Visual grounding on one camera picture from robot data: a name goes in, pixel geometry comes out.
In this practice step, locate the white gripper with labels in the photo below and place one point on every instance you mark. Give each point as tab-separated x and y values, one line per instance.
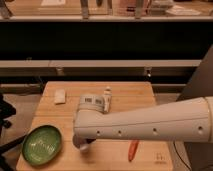
96	102

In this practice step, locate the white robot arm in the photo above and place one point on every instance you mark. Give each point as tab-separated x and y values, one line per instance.
188	120

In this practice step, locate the white eraser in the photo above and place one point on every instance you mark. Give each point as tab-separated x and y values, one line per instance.
60	96

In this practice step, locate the orange carrot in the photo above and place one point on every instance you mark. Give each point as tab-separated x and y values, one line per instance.
132	149

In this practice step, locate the green bowl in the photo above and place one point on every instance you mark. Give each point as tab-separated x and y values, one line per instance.
41	145

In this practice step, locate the black office chair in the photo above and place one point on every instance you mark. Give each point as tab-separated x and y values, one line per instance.
6	111

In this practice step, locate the grey metal shelf rail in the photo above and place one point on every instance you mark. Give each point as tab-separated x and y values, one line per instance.
96	63

